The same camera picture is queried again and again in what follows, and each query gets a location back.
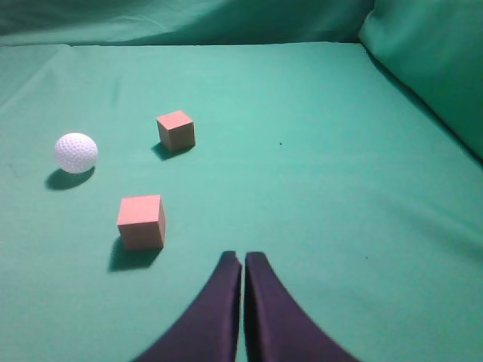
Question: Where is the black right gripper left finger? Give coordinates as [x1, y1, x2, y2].
[135, 251, 242, 361]

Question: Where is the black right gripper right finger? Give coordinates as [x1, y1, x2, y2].
[244, 252, 357, 361]

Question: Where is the white dimpled golf ball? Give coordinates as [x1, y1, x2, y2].
[54, 133, 98, 174]

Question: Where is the near brown cube block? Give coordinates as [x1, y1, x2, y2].
[117, 195, 166, 250]

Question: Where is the brown cube block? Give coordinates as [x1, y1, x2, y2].
[156, 110, 195, 153]
[117, 195, 166, 250]

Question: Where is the far brown cube block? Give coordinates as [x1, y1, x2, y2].
[156, 110, 195, 153]

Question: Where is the green cloth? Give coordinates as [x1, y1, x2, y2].
[1, 1, 482, 361]

